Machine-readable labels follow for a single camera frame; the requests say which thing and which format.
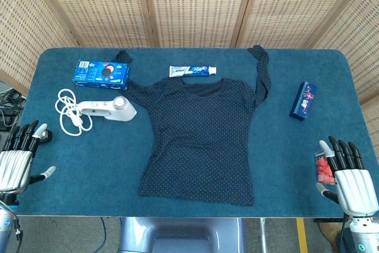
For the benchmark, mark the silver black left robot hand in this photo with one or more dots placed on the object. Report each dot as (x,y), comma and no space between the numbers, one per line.
(14,167)

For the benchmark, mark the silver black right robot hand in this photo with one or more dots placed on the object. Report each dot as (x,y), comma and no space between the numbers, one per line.
(355,188)

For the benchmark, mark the white handheld iron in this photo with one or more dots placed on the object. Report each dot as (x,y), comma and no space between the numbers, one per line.
(118,113)

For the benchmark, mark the navy polka dot t-shirt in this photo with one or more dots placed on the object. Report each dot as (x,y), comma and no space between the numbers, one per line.
(195,134)

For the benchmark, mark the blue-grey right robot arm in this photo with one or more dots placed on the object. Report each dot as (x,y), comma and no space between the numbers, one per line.
(364,235)

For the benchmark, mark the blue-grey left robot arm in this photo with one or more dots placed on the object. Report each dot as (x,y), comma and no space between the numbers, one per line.
(6,226)

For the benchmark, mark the red snack packet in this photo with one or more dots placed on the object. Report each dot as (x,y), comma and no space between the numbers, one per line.
(322,170)

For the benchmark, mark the teal table cover cloth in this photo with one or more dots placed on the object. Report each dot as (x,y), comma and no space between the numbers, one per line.
(89,170)

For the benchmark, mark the small dark blue carton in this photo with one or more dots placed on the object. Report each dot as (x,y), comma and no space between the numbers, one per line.
(303,102)

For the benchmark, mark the metal table leg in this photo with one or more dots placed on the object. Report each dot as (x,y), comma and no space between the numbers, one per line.
(263,235)

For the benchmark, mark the blue Oreo cookie box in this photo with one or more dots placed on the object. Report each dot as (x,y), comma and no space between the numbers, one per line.
(97,75)

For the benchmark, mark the blue-grey robot torso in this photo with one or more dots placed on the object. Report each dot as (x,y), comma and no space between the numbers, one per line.
(180,235)

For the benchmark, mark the blue white toothpaste tube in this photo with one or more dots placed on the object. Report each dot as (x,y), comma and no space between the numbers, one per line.
(195,71)

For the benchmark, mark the woven bamboo folding screen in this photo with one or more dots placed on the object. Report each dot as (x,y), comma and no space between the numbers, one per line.
(195,4)

